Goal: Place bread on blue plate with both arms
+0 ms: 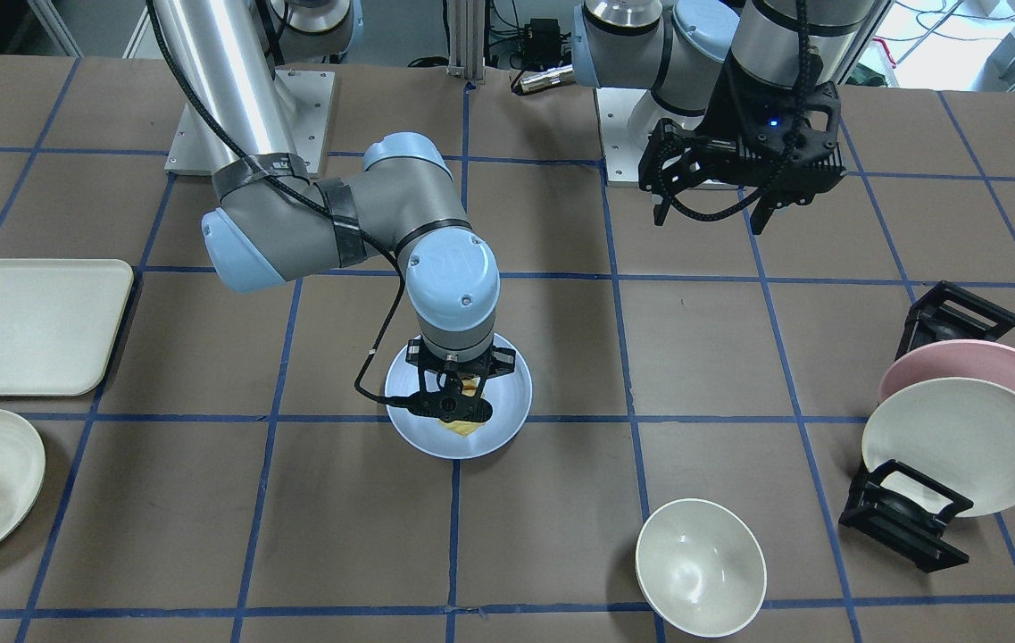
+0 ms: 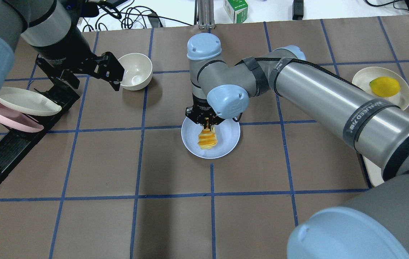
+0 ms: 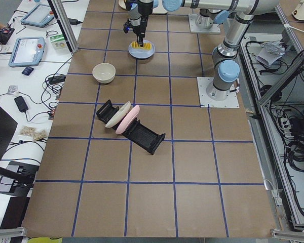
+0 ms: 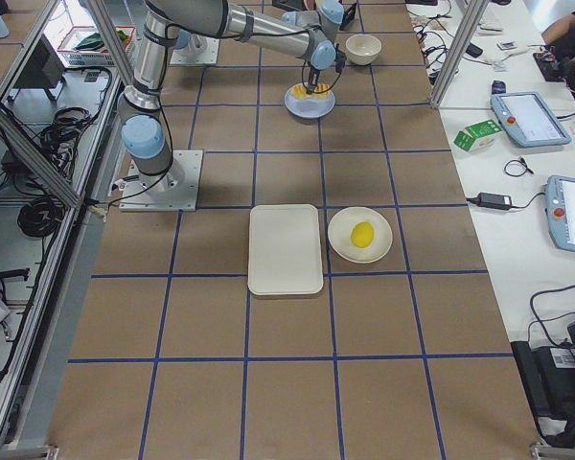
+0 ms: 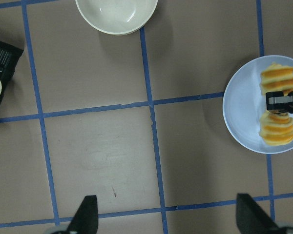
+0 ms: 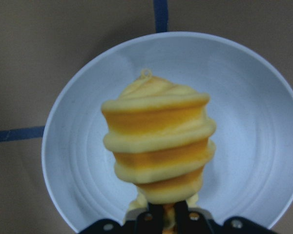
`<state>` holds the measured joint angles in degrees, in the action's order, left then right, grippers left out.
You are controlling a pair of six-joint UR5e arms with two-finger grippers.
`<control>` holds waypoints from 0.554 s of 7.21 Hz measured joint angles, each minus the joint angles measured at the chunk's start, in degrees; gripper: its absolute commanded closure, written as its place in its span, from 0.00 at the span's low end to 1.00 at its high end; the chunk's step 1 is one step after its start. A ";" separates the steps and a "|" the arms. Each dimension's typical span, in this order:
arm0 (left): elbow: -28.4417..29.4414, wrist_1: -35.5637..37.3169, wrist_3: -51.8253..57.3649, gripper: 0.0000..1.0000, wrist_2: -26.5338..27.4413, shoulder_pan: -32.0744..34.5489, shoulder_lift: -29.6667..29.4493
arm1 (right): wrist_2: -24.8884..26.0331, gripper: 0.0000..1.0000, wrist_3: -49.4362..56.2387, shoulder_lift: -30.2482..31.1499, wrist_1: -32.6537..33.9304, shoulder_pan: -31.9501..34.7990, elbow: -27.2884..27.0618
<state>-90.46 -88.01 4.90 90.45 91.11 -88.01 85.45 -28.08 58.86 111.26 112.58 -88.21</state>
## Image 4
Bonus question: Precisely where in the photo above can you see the green white box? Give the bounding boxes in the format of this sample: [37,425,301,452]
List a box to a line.
[453,119,502,152]

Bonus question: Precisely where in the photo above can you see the yellow lemon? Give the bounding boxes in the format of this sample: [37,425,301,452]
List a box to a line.
[350,221,375,248]

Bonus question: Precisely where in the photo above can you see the blue plate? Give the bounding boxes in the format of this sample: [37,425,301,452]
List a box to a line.
[284,84,335,119]

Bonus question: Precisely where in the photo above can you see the teach pendant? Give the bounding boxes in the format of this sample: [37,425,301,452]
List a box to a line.
[490,92,571,148]
[544,175,575,252]

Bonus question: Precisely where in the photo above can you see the cream plate with lemon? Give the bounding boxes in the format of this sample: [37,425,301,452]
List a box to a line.
[328,207,393,264]

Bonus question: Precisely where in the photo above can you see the black phone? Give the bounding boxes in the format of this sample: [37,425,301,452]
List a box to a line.
[466,43,483,58]

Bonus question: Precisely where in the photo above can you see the aluminium frame post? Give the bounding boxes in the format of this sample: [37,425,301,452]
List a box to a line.
[430,0,489,108]

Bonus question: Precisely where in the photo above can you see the cream bowl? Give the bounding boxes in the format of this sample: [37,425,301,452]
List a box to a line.
[345,34,382,66]

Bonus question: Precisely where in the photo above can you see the near teach pendant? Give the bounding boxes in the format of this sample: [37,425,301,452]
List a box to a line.
[544,175,575,252]

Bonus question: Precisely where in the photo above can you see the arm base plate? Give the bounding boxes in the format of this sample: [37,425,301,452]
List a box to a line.
[118,150,203,212]
[170,31,219,66]

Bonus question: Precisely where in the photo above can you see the far teach pendant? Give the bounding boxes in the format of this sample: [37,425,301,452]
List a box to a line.
[490,92,571,148]

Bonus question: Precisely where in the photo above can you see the black dish rack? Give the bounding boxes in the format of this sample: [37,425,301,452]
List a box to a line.
[339,2,357,31]

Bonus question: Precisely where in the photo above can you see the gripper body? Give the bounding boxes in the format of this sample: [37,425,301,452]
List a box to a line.
[308,66,320,82]

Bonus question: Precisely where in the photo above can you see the black power adapter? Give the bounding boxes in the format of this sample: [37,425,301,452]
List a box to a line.
[477,193,513,210]

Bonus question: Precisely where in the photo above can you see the cream rectangular tray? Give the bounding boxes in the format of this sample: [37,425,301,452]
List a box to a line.
[247,204,324,296]

